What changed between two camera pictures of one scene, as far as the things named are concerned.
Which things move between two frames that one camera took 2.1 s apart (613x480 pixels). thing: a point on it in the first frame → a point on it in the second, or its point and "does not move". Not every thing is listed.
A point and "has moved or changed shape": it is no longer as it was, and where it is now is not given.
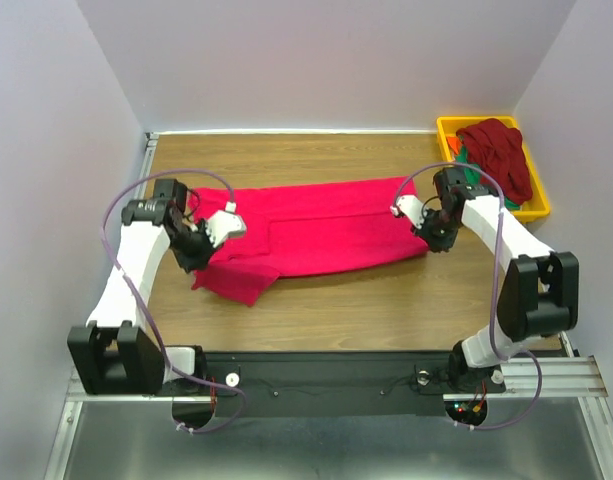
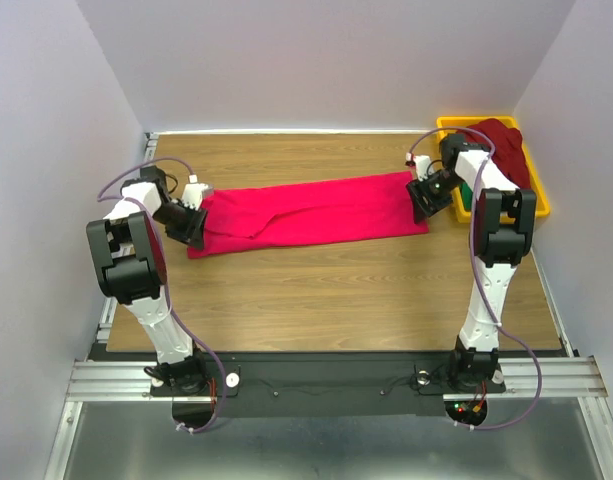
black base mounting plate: x=405 y=383 does not move
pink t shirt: x=302 y=227 has moved or changed shape
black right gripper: x=433 y=242 → x=417 y=189
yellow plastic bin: x=538 y=203 does not move
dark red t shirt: x=496 y=148 does not move
